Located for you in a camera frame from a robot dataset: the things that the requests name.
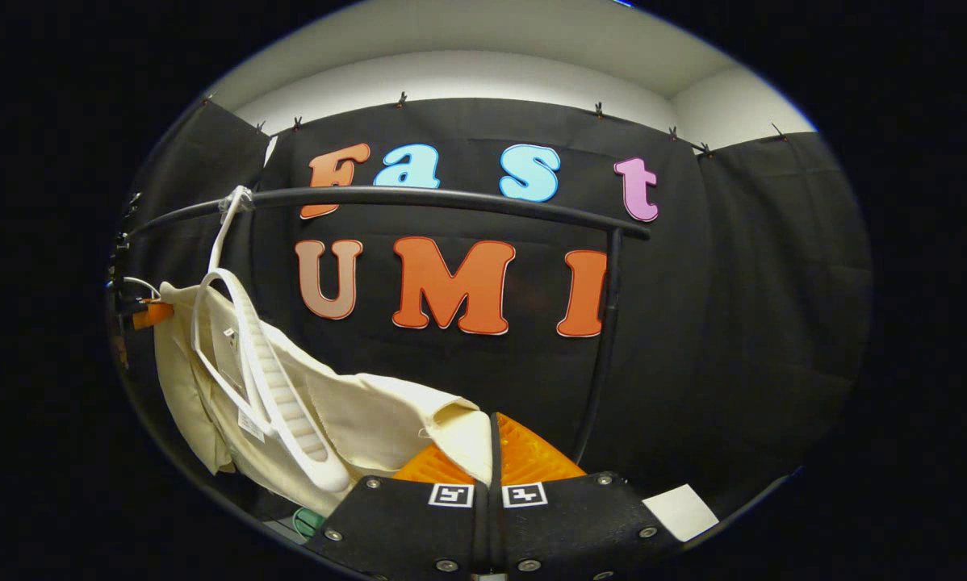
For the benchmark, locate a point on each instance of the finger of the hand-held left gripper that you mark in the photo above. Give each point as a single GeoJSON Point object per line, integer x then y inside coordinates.
{"type": "Point", "coordinates": [154, 315]}

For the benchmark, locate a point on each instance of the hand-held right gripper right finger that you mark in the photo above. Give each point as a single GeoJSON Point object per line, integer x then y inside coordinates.
{"type": "Point", "coordinates": [496, 456]}

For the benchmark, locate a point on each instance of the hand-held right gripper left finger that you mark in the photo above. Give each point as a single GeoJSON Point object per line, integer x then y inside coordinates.
{"type": "Point", "coordinates": [403, 524]}

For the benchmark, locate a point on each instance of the green laundry hamper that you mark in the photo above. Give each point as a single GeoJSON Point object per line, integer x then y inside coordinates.
{"type": "Point", "coordinates": [307, 520]}

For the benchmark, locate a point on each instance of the cream jacket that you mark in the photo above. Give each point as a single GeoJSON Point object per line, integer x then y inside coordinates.
{"type": "Point", "coordinates": [387, 428]}

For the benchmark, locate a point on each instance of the white plastic hanger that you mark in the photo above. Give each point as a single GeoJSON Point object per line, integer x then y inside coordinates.
{"type": "Point", "coordinates": [290, 411]}

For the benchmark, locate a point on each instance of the black clothes rack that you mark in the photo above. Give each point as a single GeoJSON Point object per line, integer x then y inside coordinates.
{"type": "Point", "coordinates": [451, 198]}

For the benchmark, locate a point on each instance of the black backdrop cloth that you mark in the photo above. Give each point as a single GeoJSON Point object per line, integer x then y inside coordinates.
{"type": "Point", "coordinates": [734, 323]}

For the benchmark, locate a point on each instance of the row of black backdrop clips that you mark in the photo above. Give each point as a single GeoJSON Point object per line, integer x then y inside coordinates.
{"type": "Point", "coordinates": [401, 100]}

